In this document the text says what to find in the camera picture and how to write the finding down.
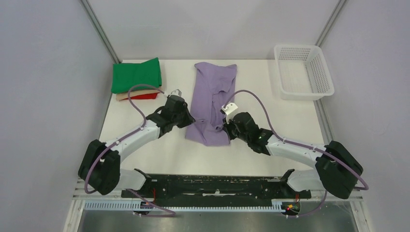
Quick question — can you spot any purple t-shirt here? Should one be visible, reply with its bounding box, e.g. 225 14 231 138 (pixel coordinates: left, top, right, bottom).
185 62 237 146

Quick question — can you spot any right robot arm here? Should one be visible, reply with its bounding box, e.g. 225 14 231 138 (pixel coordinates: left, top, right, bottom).
223 112 363 199

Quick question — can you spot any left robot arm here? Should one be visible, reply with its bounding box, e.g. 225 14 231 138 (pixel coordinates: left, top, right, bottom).
78 95 195 197

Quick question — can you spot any red folded t-shirt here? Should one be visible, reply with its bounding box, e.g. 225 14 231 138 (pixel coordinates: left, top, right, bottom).
130 92 158 100

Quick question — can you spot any beige folded t-shirt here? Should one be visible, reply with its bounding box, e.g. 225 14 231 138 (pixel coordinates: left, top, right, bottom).
115 89 161 102

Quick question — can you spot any green folded t-shirt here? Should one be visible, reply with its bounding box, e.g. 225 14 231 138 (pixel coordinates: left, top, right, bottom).
111 58 162 94

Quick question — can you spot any white plastic basket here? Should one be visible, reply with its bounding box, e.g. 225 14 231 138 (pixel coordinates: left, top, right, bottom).
274 44 335 101

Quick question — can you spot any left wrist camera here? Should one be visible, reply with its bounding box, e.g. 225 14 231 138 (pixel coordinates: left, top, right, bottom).
168 89 182 97

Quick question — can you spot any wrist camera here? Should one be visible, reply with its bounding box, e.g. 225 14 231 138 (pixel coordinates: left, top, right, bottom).
168 89 182 97
221 102 238 124

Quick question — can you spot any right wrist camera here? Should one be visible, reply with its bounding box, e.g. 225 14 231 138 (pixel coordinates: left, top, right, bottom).
221 102 238 124

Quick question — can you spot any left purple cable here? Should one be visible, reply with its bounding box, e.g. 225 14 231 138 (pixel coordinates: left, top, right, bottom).
84 84 177 218

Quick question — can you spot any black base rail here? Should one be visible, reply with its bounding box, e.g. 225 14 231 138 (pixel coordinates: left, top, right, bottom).
134 171 311 207

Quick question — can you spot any white cable duct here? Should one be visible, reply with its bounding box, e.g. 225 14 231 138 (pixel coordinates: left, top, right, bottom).
84 200 285 213

